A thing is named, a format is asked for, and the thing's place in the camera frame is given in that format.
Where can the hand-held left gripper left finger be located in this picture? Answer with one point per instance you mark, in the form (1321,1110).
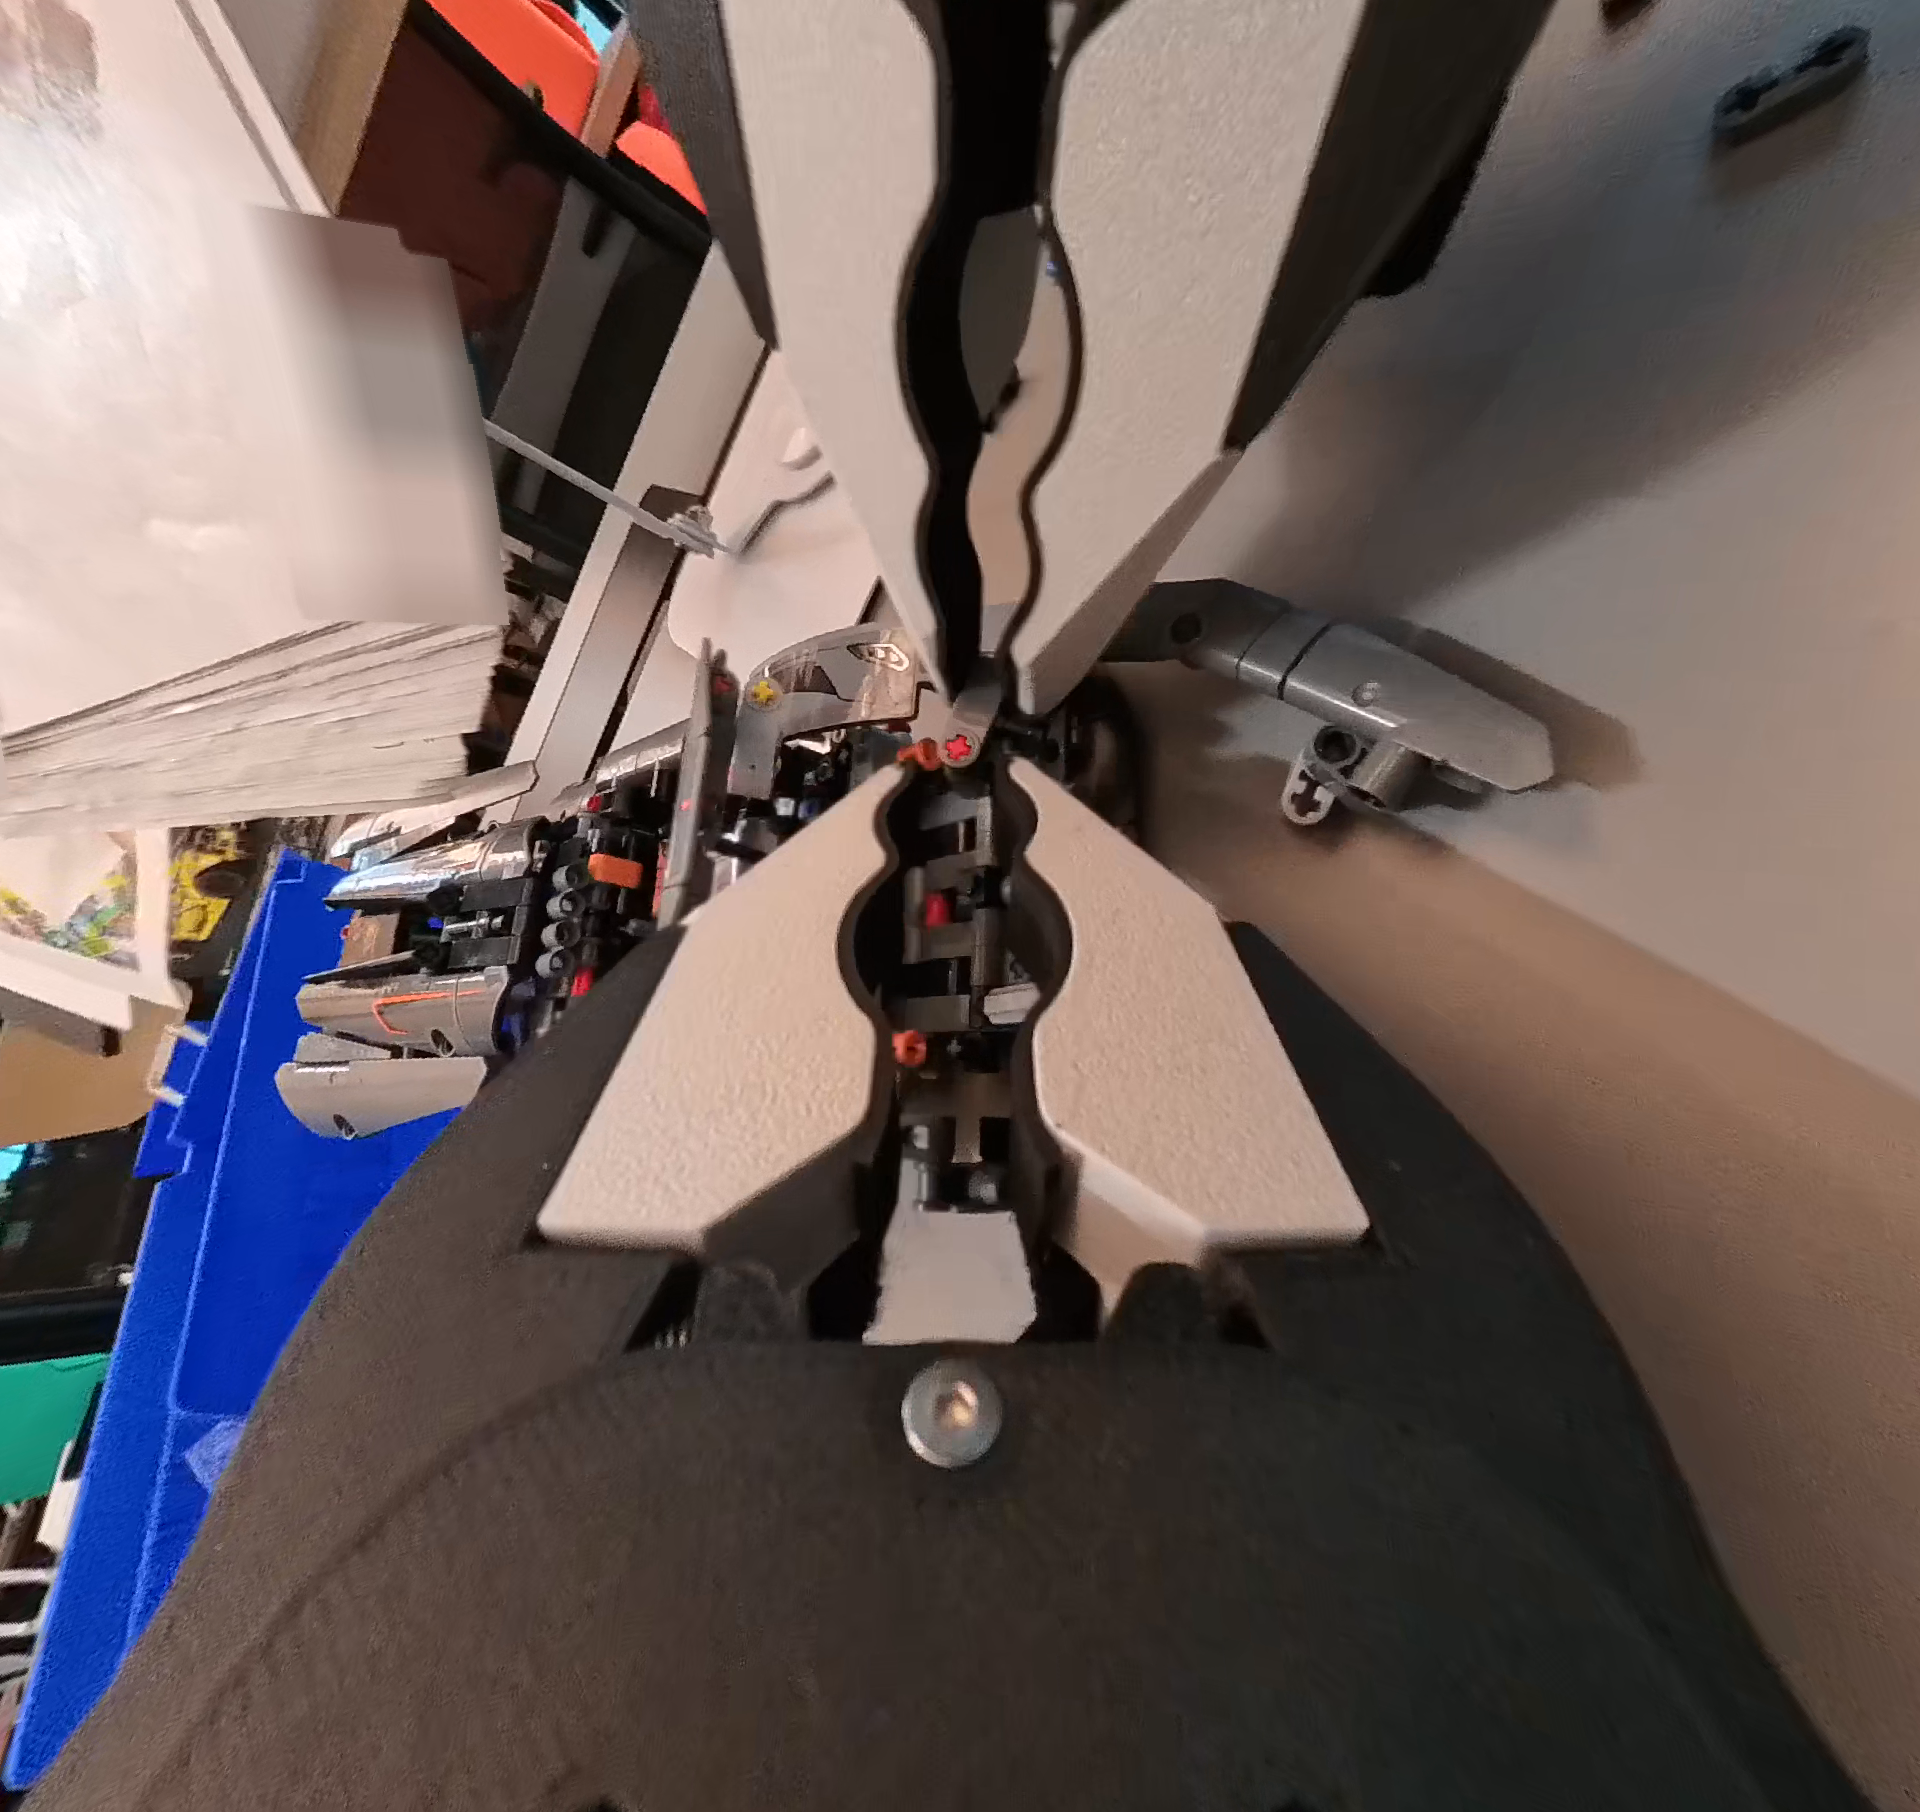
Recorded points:
(721,1077)

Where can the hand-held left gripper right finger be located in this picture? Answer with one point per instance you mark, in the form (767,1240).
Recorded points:
(1186,1077)

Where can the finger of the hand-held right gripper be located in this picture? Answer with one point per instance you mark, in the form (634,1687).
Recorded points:
(825,193)
(1200,222)

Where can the grey lego car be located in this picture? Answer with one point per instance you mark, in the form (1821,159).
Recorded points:
(405,1008)

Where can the grey lego fender assembly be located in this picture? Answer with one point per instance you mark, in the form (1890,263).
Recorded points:
(1395,711)

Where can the small grey lego liftarm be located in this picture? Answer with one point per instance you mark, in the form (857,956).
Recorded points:
(1794,81)

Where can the orange tray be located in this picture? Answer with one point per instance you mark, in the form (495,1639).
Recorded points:
(495,13)
(664,166)

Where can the white book stand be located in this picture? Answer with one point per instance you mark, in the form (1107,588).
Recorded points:
(599,642)

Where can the blue storage bin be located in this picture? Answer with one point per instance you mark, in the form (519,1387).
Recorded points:
(226,1318)

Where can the open instruction booklet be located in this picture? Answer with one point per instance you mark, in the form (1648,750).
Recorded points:
(256,731)

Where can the colourful printed booklet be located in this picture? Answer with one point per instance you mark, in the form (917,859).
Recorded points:
(76,912)

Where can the green bin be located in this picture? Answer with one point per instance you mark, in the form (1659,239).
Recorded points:
(45,1422)

